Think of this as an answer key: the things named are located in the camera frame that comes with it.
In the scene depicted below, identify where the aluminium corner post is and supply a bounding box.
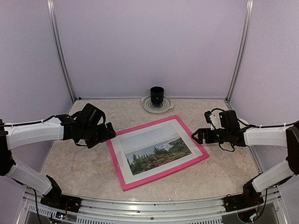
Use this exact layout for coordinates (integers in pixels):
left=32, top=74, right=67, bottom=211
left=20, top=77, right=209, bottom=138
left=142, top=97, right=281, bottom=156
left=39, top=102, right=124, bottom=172
left=226, top=0, right=254, bottom=104
left=47, top=0, right=76, bottom=103

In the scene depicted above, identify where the pink wooden picture frame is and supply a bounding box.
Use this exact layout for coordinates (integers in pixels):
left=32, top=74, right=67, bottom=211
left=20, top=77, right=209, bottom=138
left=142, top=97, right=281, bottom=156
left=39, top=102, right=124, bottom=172
left=107, top=115, right=210, bottom=192

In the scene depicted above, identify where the landscape photo print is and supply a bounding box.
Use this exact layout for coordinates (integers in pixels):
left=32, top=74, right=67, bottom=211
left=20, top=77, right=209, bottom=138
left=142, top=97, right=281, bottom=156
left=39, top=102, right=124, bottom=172
left=120, top=123, right=191, bottom=175

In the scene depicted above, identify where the dark green cup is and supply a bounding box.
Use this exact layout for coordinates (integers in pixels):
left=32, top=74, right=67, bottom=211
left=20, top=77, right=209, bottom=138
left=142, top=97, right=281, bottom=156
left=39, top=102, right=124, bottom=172
left=150, top=86, right=164, bottom=105

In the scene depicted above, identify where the aluminium front rail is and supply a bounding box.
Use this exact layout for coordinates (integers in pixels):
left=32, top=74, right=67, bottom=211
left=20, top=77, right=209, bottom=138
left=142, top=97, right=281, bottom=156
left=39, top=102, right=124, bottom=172
left=23, top=184, right=285, bottom=224

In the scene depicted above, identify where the right aluminium corner post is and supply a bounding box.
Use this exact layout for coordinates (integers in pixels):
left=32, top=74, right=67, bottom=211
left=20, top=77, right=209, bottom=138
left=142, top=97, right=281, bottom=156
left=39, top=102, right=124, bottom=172
left=226, top=0, right=254, bottom=104

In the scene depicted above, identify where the left aluminium corner post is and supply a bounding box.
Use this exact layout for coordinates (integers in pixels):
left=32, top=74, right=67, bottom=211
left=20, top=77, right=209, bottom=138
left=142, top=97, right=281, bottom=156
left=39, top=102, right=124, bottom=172
left=47, top=0, right=76, bottom=103

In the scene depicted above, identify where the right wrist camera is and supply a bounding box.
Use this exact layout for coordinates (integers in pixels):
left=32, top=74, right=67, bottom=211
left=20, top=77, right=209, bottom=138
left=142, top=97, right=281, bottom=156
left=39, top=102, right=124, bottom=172
left=204, top=111, right=221, bottom=130

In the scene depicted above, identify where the striped ceramic plate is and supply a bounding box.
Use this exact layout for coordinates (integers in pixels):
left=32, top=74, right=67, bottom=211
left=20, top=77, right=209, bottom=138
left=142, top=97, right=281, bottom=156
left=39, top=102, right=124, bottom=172
left=141, top=96, right=174, bottom=114

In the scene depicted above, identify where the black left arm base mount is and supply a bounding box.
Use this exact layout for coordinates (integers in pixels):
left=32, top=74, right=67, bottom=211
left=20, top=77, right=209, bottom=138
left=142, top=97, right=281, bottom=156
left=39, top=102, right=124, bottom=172
left=41, top=194, right=82, bottom=213

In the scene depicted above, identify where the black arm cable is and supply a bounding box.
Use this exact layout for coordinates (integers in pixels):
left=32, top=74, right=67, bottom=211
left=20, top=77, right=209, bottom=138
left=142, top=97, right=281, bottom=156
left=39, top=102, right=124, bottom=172
left=210, top=108, right=299, bottom=152
left=0, top=115, right=59, bottom=128

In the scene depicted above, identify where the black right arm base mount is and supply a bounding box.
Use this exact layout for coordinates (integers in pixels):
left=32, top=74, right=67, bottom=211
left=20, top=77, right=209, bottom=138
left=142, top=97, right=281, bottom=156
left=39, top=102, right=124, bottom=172
left=223, top=194, right=264, bottom=212

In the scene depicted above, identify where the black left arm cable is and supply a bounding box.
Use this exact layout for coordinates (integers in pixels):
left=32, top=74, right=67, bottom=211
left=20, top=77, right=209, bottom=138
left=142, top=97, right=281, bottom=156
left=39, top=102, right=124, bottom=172
left=0, top=115, right=59, bottom=128

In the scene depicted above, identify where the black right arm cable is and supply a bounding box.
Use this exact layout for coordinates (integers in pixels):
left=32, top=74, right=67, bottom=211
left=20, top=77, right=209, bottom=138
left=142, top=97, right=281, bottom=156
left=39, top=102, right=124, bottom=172
left=210, top=108, right=299, bottom=152

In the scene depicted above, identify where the light blue paper cup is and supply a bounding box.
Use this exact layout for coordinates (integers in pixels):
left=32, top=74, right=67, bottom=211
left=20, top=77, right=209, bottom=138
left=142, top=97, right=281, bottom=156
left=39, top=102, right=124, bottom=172
left=238, top=119, right=249, bottom=128

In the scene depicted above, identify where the white mat board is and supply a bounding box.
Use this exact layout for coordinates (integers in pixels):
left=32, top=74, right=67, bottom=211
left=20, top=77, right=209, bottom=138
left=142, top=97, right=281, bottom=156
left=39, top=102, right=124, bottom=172
left=111, top=118, right=206, bottom=184

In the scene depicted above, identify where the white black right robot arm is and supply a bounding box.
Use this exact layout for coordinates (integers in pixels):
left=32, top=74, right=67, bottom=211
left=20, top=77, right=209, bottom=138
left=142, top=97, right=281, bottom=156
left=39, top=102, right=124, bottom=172
left=191, top=109, right=299, bottom=207

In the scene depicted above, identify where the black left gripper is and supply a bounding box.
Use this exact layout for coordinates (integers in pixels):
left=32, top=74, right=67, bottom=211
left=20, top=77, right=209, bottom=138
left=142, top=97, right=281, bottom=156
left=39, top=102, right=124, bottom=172
left=81, top=122, right=116, bottom=148

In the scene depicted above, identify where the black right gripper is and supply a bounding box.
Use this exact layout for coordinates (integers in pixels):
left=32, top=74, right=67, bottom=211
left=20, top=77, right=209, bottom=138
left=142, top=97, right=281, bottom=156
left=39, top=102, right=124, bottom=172
left=192, top=128, right=231, bottom=144

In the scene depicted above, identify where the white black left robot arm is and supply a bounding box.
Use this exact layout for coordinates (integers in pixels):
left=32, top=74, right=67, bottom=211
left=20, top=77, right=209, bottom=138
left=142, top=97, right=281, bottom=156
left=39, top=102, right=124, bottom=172
left=0, top=103, right=116, bottom=208

